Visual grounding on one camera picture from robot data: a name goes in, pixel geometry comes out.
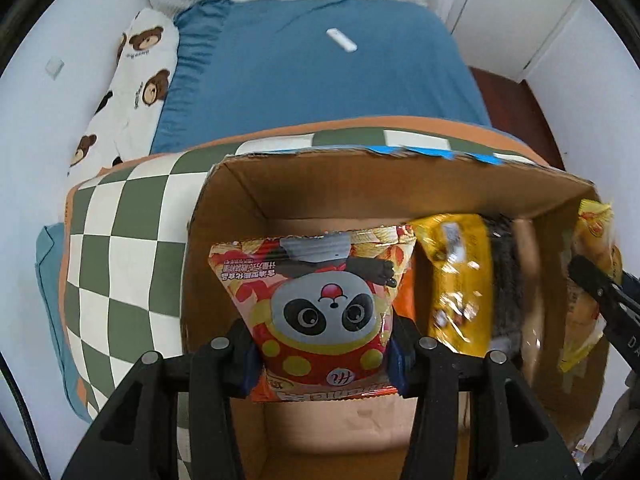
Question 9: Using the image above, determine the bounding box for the yellow bread snack packet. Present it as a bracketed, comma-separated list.
[557, 199, 625, 373]

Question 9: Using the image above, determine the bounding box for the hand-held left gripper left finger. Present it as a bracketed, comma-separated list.
[62, 317, 263, 480]

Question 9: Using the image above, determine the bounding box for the grey cloth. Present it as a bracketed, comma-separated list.
[582, 387, 640, 468]

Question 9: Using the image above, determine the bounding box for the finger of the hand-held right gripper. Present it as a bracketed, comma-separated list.
[569, 255, 640, 320]

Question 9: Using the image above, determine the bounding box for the brown clear snack packet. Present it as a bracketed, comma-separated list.
[514, 217, 548, 381]

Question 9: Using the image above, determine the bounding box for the cardboard box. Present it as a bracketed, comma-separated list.
[180, 145, 613, 480]

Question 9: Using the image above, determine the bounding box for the panda print snack packet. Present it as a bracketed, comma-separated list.
[209, 227, 418, 405]

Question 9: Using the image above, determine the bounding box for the green checkered blanket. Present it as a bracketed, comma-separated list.
[57, 115, 556, 480]

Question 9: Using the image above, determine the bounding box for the glossy yellow snack packet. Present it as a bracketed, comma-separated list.
[412, 212, 497, 358]

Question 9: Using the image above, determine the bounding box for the white remote control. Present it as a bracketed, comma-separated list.
[326, 28, 359, 54]

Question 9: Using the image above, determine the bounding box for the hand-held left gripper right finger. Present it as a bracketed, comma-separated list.
[387, 314, 583, 480]

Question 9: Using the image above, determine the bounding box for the black cable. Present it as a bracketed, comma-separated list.
[0, 355, 51, 480]

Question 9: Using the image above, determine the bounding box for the black snack packet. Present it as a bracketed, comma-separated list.
[485, 215, 526, 356]

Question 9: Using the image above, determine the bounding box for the white wardrobe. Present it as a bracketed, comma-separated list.
[430, 0, 583, 81]

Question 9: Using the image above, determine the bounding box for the bear print pillow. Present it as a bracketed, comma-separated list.
[65, 7, 181, 178]

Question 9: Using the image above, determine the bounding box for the teal cushion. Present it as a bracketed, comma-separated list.
[35, 224, 98, 423]

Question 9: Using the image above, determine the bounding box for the blue bed sheet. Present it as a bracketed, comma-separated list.
[150, 0, 493, 156]

